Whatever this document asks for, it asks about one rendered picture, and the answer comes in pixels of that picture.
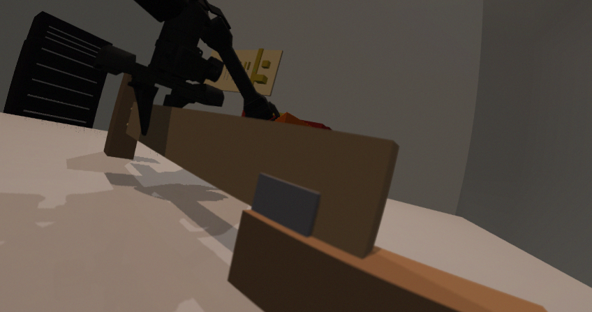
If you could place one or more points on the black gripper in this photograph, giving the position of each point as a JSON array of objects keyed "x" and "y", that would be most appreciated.
[{"x": 113, "y": 60}]

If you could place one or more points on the long brown wooden rail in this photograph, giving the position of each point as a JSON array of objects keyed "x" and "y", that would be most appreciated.
[{"x": 351, "y": 172}]

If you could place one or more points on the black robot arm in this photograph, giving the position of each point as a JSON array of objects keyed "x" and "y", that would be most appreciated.
[{"x": 192, "y": 18}]

